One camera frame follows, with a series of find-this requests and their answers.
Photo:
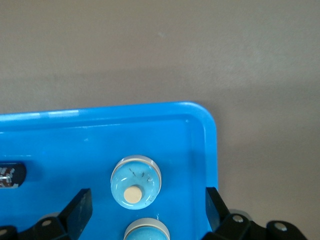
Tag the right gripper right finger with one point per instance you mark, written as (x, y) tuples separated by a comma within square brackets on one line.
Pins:
[(225, 225)]

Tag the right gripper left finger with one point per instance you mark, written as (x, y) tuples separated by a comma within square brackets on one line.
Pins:
[(75, 215)]

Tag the blue dome call bell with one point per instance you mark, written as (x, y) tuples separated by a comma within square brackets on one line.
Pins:
[(147, 232), (135, 180)]

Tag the dark capacitor with white print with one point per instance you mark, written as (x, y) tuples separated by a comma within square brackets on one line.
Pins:
[(12, 175)]

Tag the blue plastic tray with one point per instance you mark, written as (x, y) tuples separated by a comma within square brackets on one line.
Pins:
[(75, 140)]

